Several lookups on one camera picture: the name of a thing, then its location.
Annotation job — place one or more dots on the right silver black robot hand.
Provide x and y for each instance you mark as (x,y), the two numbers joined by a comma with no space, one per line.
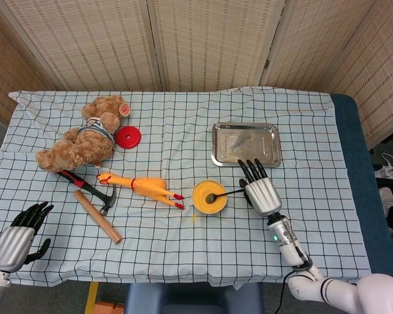
(262,198)

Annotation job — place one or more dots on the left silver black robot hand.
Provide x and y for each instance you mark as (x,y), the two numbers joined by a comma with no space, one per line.
(11,243)

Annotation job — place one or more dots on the dark metal spoon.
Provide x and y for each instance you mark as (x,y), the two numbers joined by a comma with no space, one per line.
(224,194)

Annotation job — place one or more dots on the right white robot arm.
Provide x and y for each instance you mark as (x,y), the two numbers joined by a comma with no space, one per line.
(289,248)

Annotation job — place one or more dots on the metal tray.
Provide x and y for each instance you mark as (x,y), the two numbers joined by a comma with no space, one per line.
(245,144)

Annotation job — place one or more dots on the bowl of yellow powder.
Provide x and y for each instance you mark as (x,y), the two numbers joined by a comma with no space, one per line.
(203,204)

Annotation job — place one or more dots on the blue checkered tablecloth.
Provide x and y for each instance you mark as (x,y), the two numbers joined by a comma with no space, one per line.
(170,248)

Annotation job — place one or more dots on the wooden rolling pin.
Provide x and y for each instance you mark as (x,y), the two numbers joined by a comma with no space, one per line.
(98,217)

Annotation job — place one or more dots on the red black claw hammer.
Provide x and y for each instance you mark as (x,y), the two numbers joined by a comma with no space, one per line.
(90,189)

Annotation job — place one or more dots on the dark blue padded table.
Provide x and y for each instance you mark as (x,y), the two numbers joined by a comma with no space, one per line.
(363,183)

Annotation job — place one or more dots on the yellow rubber chicken toy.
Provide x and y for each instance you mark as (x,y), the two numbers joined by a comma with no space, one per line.
(147,188)

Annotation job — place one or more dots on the orange box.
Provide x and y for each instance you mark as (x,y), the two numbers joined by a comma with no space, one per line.
(109,308)

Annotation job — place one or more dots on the blue padded chair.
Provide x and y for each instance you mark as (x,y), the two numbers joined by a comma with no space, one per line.
(193,297)

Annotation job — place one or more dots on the white shoe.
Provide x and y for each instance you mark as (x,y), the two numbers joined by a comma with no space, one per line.
(386,199)

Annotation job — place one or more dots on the brown teddy bear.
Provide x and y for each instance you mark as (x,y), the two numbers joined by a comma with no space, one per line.
(85,144)

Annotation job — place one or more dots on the red plastic disc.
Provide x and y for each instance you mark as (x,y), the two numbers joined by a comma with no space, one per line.
(128,137)

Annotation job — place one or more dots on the round red white tag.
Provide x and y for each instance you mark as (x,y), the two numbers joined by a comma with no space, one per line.
(124,109)

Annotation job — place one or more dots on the beige folding screen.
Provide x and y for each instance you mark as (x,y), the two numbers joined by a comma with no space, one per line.
(209,42)

